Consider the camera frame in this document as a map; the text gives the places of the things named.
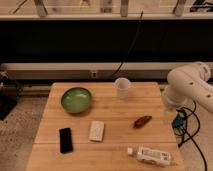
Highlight red brown pepper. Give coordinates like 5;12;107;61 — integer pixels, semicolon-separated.
134;116;152;128

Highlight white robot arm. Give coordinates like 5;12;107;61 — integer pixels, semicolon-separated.
161;62;213;124

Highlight white sponge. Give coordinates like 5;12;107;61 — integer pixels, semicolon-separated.
89;121;105;142

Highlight clear plastic bottle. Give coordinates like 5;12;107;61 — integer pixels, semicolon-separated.
127;146;172;167

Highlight clear plastic cup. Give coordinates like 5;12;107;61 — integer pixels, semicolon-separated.
114;77;131;99

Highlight green bowl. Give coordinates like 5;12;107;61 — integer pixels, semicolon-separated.
61;87;93;114

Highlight black rectangular phone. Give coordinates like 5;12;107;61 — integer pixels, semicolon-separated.
59;128;73;154

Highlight dark equipment at left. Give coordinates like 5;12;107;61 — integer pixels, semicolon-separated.
0;71;22;120

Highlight black floor cables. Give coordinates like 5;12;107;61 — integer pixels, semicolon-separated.
171;99;209;171

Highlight white wall outlet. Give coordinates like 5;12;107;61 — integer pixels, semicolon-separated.
91;71;98;79

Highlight black hanging cable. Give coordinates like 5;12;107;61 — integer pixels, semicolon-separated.
109;9;145;80

